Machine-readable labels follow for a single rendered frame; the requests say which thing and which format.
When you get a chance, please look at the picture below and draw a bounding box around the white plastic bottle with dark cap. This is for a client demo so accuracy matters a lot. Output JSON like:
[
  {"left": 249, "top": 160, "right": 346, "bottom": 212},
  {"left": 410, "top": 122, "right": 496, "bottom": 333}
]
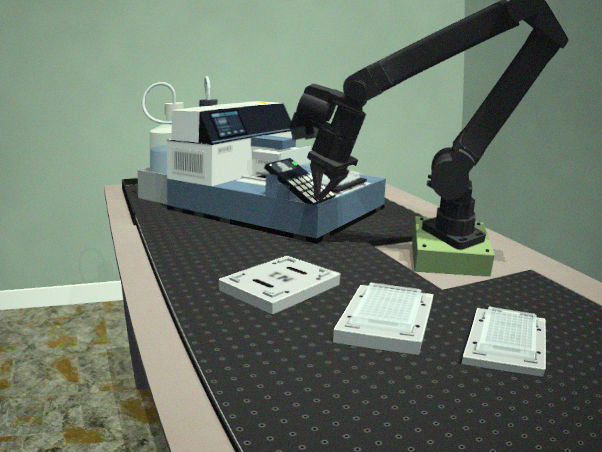
[{"left": 199, "top": 99, "right": 218, "bottom": 107}]

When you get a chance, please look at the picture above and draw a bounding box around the white flexible hose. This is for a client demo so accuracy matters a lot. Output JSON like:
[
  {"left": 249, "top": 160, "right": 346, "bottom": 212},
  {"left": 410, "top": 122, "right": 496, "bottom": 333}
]
[{"left": 142, "top": 82, "right": 176, "bottom": 124}]

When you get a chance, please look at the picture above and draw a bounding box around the white flexible tube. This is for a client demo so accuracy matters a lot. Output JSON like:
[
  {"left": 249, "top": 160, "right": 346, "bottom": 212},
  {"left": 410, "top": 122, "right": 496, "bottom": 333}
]
[{"left": 204, "top": 76, "right": 210, "bottom": 100}]

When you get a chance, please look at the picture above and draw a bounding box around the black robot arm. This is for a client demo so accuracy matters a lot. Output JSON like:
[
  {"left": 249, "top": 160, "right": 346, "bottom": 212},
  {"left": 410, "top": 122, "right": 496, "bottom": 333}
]
[{"left": 289, "top": 0, "right": 569, "bottom": 250}]

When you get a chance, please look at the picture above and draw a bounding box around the blue and white plate washer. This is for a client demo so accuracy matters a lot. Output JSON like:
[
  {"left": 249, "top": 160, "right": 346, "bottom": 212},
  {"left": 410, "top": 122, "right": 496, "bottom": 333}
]
[{"left": 167, "top": 102, "right": 386, "bottom": 244}]

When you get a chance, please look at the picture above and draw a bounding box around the white microplate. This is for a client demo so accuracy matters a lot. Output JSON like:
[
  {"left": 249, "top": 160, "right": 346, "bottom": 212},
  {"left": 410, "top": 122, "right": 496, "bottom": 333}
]
[
  {"left": 322, "top": 171, "right": 360, "bottom": 186},
  {"left": 478, "top": 307, "right": 536, "bottom": 360},
  {"left": 350, "top": 283, "right": 422, "bottom": 333}
]

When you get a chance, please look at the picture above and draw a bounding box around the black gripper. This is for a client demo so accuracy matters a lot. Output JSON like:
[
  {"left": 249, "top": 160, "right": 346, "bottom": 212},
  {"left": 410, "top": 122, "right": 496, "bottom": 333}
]
[{"left": 307, "top": 127, "right": 358, "bottom": 201}]

